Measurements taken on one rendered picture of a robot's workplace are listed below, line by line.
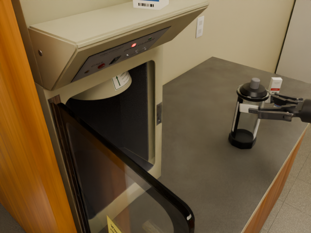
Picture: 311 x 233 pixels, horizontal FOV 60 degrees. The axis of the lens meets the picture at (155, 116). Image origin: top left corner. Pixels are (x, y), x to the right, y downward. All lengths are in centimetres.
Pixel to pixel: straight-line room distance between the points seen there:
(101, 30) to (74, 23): 5
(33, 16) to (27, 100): 14
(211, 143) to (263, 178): 23
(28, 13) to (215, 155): 79
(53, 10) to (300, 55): 325
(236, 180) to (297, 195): 141
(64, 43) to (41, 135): 13
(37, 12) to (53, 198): 28
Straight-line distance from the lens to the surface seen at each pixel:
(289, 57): 358
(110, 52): 44
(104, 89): 61
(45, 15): 46
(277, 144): 115
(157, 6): 50
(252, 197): 92
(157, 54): 67
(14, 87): 35
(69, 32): 39
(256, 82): 97
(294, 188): 238
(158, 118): 76
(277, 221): 213
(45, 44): 42
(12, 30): 34
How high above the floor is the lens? 162
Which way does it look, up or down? 35 degrees down
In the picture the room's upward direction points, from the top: straight up
